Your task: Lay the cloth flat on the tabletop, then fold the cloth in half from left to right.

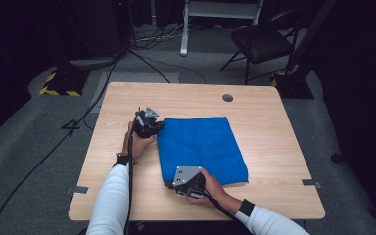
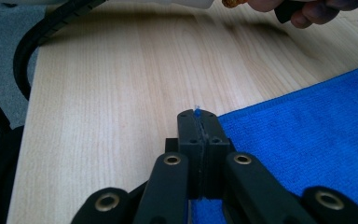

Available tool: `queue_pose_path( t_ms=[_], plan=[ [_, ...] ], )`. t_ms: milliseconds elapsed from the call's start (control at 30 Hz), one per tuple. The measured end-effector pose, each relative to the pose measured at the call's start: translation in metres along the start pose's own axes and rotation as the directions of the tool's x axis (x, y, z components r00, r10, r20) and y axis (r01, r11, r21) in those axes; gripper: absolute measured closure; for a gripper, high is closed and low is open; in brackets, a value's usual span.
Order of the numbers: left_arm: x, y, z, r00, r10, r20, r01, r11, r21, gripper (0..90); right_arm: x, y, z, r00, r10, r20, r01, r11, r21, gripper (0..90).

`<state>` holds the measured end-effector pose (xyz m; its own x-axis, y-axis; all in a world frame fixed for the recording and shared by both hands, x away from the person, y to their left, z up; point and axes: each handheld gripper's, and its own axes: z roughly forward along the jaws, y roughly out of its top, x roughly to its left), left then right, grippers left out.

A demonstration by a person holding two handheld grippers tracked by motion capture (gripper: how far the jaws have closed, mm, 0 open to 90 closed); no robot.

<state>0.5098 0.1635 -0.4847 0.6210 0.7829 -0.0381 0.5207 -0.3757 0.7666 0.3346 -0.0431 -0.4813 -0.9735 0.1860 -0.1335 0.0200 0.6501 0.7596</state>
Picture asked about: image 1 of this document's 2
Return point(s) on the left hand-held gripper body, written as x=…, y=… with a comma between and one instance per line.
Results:
x=145, y=122

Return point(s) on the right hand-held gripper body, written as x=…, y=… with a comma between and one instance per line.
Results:
x=189, y=182

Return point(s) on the blue cloth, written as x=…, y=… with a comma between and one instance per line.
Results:
x=202, y=148

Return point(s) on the person's left hand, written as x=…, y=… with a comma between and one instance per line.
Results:
x=138, y=143

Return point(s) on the person's right hand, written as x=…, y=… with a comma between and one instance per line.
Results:
x=213, y=189

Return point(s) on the hazard striped stand base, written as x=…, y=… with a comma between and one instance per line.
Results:
x=63, y=83

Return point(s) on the grey tape piece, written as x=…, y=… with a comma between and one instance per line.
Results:
x=311, y=183
x=77, y=190

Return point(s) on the white metal stand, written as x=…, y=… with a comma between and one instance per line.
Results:
x=185, y=29

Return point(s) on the dark equipment cabinet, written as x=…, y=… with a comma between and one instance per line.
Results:
x=98, y=29

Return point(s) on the black folding chair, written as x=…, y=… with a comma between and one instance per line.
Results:
x=262, y=44

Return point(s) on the black stand with base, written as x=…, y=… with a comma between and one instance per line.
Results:
x=295, y=83

